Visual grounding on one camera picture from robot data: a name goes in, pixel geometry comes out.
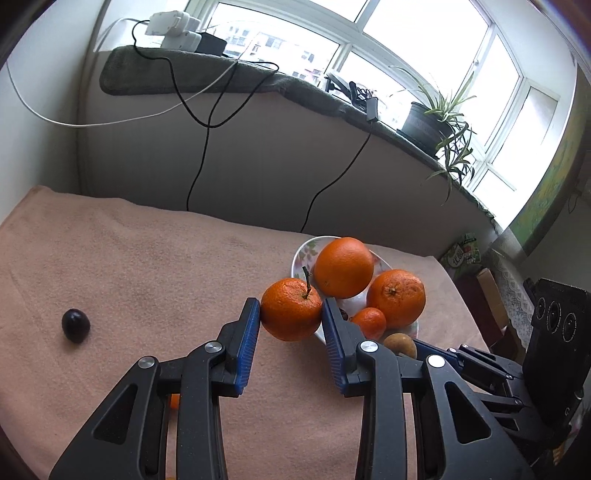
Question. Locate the potted spider plant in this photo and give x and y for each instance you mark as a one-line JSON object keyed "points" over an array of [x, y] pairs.
{"points": [[422, 122]]}

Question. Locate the white lace tablecloth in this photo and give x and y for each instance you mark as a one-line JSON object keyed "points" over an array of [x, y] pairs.
{"points": [[512, 286]]}

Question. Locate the black power adapter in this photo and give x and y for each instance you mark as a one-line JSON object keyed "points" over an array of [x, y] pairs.
{"points": [[212, 44]]}

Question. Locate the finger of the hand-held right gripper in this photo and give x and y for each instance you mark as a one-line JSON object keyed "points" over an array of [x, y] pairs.
{"points": [[489, 362], [508, 401]]}

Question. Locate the white board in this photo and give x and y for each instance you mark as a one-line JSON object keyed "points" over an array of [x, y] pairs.
{"points": [[37, 152]]}

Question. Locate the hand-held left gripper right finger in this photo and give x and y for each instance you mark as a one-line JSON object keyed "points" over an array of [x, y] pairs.
{"points": [[334, 350]]}

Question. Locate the white window frame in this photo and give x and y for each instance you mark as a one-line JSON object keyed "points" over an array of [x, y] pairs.
{"points": [[490, 55]]}

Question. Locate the medium rough orange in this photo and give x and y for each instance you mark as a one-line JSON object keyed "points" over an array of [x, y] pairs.
{"points": [[397, 297]]}

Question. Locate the floral porcelain plate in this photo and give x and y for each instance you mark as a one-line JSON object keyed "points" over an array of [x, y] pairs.
{"points": [[304, 254]]}

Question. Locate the small stemless tangerine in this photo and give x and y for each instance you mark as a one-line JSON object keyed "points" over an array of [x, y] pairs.
{"points": [[369, 323]]}

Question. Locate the kiwi fruit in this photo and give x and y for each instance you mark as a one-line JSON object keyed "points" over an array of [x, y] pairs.
{"points": [[399, 344]]}

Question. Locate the large smooth orange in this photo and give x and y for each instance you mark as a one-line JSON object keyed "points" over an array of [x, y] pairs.
{"points": [[344, 267]]}

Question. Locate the green printed bag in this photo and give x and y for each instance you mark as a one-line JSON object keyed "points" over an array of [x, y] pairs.
{"points": [[461, 254]]}

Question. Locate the tangerine with long stem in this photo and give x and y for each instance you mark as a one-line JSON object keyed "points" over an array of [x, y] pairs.
{"points": [[291, 309]]}

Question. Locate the wall poster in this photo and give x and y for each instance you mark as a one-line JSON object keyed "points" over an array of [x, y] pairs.
{"points": [[554, 184]]}

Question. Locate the grey windowsill mat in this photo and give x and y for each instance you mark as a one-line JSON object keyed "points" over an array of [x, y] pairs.
{"points": [[277, 87]]}

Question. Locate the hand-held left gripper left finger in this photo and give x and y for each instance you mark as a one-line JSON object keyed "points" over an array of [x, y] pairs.
{"points": [[247, 346]]}

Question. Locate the dark purple plum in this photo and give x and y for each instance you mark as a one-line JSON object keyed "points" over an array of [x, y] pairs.
{"points": [[75, 325]]}

